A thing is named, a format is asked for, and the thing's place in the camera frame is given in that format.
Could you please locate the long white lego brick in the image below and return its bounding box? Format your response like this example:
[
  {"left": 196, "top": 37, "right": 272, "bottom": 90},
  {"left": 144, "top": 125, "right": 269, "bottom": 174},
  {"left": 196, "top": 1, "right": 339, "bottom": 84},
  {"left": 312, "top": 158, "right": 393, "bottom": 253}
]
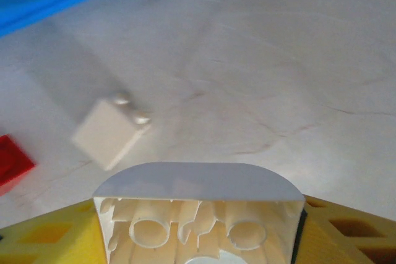
[{"left": 92, "top": 162, "right": 306, "bottom": 264}]

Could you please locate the small white lego brick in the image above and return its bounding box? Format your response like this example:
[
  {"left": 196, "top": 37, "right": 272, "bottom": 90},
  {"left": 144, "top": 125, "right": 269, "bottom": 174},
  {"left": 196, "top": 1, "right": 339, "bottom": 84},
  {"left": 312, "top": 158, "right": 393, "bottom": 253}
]
[{"left": 71, "top": 92, "right": 152, "bottom": 171}]

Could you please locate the small red lego brick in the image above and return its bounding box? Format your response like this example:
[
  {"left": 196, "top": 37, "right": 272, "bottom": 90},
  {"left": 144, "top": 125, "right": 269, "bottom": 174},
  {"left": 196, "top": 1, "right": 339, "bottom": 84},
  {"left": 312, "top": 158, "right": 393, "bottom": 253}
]
[{"left": 0, "top": 134, "right": 37, "bottom": 197}]

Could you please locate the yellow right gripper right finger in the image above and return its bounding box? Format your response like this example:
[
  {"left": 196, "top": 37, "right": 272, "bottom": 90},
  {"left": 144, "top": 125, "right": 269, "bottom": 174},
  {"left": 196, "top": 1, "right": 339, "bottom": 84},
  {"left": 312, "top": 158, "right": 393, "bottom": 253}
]
[{"left": 289, "top": 194, "right": 396, "bottom": 264}]

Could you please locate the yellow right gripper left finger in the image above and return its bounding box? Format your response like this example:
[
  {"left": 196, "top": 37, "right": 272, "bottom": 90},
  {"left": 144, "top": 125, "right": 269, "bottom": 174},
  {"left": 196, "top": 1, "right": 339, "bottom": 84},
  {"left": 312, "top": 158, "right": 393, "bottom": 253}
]
[{"left": 0, "top": 198, "right": 108, "bottom": 264}]

